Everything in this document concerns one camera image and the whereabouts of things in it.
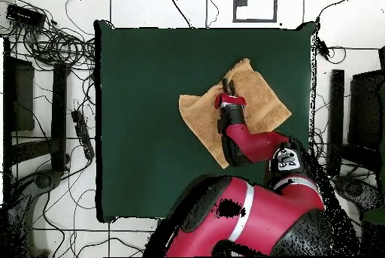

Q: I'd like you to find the orange terry towel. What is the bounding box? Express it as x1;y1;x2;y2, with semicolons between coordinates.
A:
178;57;293;169

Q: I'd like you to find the dark green tablecloth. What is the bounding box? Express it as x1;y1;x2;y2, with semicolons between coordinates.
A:
93;19;317;223

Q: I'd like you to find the black power adapter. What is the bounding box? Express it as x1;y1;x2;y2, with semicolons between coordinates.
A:
315;36;331;62

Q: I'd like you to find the black upright bar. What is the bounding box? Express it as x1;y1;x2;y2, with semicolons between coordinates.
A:
50;62;68;171
326;68;346;177

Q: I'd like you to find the dark cabinet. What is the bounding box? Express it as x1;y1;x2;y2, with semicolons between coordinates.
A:
347;69;385;150

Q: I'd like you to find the black power strip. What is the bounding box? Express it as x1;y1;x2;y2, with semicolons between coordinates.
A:
71;109;95;161

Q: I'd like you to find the grey stand foot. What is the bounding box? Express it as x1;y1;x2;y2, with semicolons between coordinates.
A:
332;175;384;211
5;169;64;257

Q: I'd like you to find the dark brown box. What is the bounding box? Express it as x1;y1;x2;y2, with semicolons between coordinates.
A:
11;56;36;132

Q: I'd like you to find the black electronics box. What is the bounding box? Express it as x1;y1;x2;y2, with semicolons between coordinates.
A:
5;3;47;29

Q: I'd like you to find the tangled black cable bundle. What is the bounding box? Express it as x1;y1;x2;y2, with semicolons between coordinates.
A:
0;0;97;72

